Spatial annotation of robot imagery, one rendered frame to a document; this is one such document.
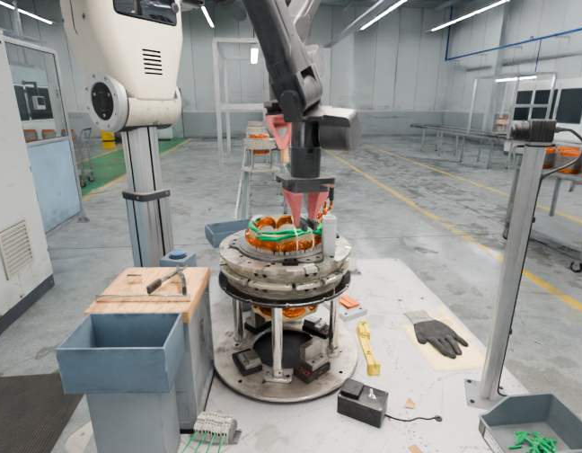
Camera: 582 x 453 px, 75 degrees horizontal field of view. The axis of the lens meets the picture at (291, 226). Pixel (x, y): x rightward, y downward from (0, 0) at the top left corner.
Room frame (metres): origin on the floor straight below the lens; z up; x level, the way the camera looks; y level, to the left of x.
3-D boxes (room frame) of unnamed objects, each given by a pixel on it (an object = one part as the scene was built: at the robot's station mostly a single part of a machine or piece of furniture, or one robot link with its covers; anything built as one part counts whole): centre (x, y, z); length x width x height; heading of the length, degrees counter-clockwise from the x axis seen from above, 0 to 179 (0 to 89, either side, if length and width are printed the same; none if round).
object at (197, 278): (0.70, 0.28, 1.05); 0.20 x 0.19 x 0.02; 1
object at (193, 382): (0.70, 0.28, 0.91); 0.19 x 0.19 x 0.26; 1
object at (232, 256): (0.87, 0.02, 1.09); 0.32 x 0.32 x 0.01
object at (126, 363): (0.55, 0.28, 0.92); 0.17 x 0.11 x 0.28; 91
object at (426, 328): (0.96, -0.42, 0.79); 0.24 x 0.13 x 0.02; 6
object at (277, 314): (0.75, 0.03, 0.91); 0.02 x 0.02 x 0.21
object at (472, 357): (0.95, -0.43, 0.78); 0.31 x 0.19 x 0.01; 6
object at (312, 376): (0.77, -0.05, 0.81); 0.08 x 0.05 x 0.02; 132
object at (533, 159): (0.71, -0.45, 1.07); 0.03 x 0.03 x 0.57; 71
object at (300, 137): (0.72, -0.03, 1.37); 0.07 x 0.06 x 0.07; 59
